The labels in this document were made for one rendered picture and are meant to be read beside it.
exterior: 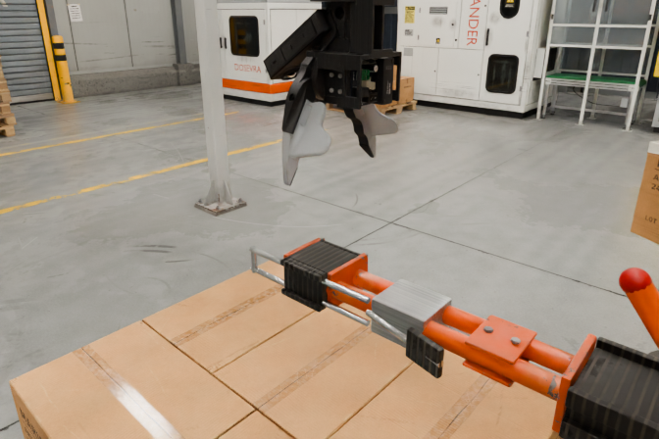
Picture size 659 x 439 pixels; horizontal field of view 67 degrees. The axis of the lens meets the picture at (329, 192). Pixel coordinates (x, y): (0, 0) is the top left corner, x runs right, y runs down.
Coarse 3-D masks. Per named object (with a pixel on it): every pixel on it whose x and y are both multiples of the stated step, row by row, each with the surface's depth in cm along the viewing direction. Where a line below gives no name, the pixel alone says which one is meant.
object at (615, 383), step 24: (576, 360) 44; (600, 360) 46; (624, 360) 46; (648, 360) 45; (576, 384) 43; (600, 384) 43; (624, 384) 43; (648, 384) 43; (576, 408) 41; (600, 408) 40; (624, 408) 41; (648, 408) 41; (576, 432) 42; (600, 432) 41; (624, 432) 39; (648, 432) 38
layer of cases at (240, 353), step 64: (192, 320) 166; (256, 320) 166; (320, 320) 166; (64, 384) 138; (128, 384) 138; (192, 384) 138; (256, 384) 138; (320, 384) 138; (384, 384) 138; (448, 384) 138; (512, 384) 138
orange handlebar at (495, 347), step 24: (384, 288) 60; (456, 312) 55; (432, 336) 52; (456, 336) 51; (480, 336) 50; (504, 336) 50; (528, 336) 50; (480, 360) 49; (504, 360) 47; (528, 360) 50; (552, 360) 48; (504, 384) 47; (528, 384) 46; (552, 384) 44
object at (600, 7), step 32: (576, 0) 674; (608, 0) 648; (640, 0) 627; (576, 32) 685; (608, 32) 659; (640, 32) 636; (544, 64) 720; (576, 64) 748; (608, 64) 720; (640, 64) 643; (640, 96) 703
